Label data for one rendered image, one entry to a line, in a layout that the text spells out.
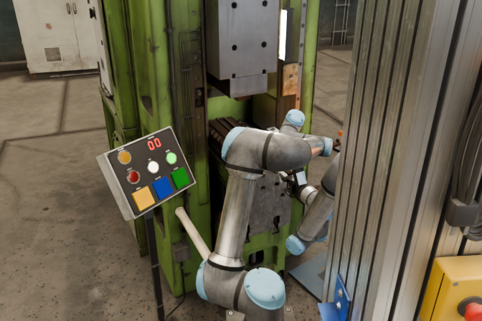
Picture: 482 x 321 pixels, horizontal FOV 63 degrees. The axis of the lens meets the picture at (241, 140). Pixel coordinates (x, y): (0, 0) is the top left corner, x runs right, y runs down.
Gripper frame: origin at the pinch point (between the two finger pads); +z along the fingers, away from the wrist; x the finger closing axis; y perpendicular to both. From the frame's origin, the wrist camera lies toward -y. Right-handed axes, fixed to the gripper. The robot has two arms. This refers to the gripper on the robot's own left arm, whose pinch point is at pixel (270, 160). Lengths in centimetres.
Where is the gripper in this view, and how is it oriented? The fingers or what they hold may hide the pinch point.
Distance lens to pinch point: 188.4
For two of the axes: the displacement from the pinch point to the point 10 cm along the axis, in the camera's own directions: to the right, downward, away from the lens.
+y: 3.9, 7.8, -4.9
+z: -2.2, 6.0, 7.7
